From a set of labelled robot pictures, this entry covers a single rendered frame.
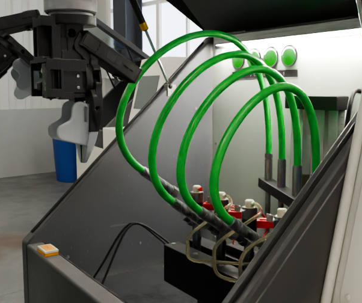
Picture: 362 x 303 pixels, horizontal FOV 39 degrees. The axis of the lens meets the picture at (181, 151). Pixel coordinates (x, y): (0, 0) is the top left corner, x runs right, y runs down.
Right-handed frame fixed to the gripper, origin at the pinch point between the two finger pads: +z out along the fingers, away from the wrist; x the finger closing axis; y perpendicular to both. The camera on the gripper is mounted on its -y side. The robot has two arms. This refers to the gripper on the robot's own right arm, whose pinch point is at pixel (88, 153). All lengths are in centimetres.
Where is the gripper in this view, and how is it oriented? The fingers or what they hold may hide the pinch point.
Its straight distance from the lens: 77.6
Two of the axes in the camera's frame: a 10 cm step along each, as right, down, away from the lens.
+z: 0.0, 9.9, 1.3
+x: 5.6, 1.0, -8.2
